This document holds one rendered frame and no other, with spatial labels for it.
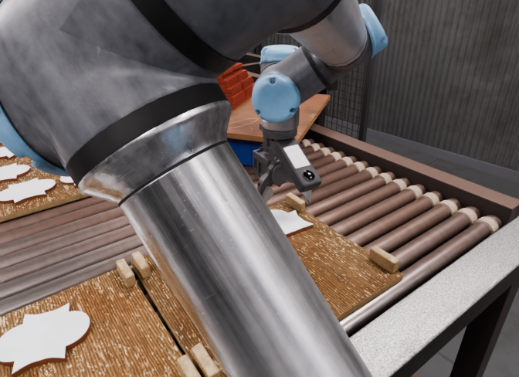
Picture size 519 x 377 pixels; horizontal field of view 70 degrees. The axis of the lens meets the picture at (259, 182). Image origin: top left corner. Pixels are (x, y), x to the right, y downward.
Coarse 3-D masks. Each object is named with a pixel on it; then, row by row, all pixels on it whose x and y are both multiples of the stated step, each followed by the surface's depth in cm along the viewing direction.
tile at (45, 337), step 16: (32, 320) 62; (48, 320) 61; (64, 320) 61; (80, 320) 61; (16, 336) 59; (32, 336) 59; (48, 336) 59; (64, 336) 58; (80, 336) 58; (0, 352) 56; (16, 352) 56; (32, 352) 56; (48, 352) 56; (64, 352) 56; (16, 368) 54
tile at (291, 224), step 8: (280, 216) 87; (288, 216) 87; (296, 216) 87; (280, 224) 84; (288, 224) 84; (296, 224) 84; (304, 224) 84; (312, 224) 84; (288, 232) 82; (296, 232) 83
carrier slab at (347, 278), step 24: (312, 216) 89; (312, 240) 81; (336, 240) 81; (312, 264) 74; (336, 264) 74; (360, 264) 74; (168, 288) 69; (336, 288) 68; (360, 288) 68; (384, 288) 69; (168, 312) 64; (336, 312) 63; (192, 336) 59; (192, 360) 56; (216, 360) 56
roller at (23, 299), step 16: (336, 176) 112; (288, 192) 103; (128, 256) 80; (80, 272) 76; (96, 272) 76; (32, 288) 72; (48, 288) 72; (64, 288) 73; (0, 304) 68; (16, 304) 69
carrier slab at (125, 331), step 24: (72, 288) 69; (96, 288) 69; (120, 288) 69; (24, 312) 64; (96, 312) 64; (120, 312) 64; (144, 312) 64; (0, 336) 60; (96, 336) 60; (120, 336) 60; (144, 336) 60; (168, 336) 59; (72, 360) 56; (96, 360) 56; (120, 360) 56; (144, 360) 56; (168, 360) 56
